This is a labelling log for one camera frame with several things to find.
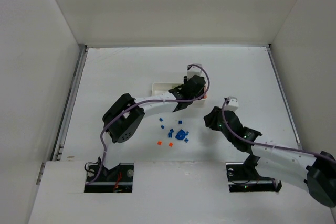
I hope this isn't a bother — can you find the blue round lego piece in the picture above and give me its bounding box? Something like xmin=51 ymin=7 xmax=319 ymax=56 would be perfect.
xmin=175 ymin=130 xmax=186 ymax=141

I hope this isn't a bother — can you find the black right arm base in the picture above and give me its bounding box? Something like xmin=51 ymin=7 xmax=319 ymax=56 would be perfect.
xmin=226 ymin=155 xmax=282 ymax=193

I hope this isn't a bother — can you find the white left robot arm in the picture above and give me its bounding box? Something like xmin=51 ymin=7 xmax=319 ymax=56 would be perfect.
xmin=93 ymin=75 xmax=210 ymax=180

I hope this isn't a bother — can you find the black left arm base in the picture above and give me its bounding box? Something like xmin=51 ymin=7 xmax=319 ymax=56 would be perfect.
xmin=84 ymin=162 xmax=134 ymax=194

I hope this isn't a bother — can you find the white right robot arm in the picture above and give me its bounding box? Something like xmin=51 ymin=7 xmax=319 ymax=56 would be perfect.
xmin=204 ymin=106 xmax=335 ymax=208

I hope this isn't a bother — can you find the white divided sorting tray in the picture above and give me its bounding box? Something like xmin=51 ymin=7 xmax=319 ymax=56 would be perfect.
xmin=151 ymin=82 xmax=206 ymax=107

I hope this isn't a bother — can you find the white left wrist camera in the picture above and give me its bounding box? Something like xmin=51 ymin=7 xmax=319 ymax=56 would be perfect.
xmin=187 ymin=64 xmax=202 ymax=78

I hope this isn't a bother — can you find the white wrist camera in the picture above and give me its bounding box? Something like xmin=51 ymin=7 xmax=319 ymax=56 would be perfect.
xmin=187 ymin=64 xmax=202 ymax=78
xmin=224 ymin=97 xmax=239 ymax=112

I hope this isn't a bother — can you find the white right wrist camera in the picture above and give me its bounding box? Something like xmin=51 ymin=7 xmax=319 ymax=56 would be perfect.
xmin=224 ymin=97 xmax=239 ymax=112

